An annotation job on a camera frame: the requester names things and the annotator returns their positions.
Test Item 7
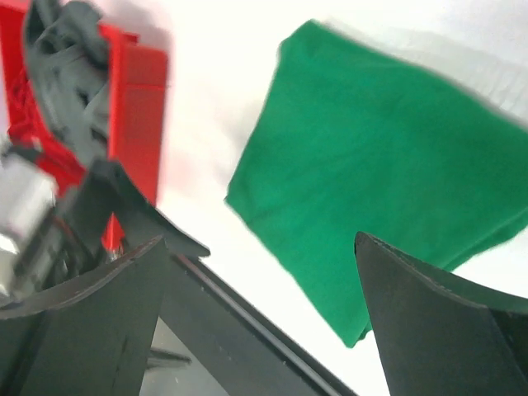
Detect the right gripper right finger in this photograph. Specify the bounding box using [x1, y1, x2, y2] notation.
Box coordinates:
[355, 232, 527, 396]

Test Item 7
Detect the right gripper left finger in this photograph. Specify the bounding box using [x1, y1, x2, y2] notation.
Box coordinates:
[1, 237, 170, 395]

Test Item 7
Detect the green t shirt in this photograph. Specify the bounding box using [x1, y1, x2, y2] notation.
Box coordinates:
[225, 21, 527, 347]

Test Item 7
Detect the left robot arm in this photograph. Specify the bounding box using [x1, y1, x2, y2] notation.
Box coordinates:
[1, 146, 210, 306]

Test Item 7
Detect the red plastic bin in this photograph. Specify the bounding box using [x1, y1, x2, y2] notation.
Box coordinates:
[0, 0, 170, 252]

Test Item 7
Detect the grey t shirt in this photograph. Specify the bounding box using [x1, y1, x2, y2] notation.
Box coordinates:
[22, 1, 110, 166]

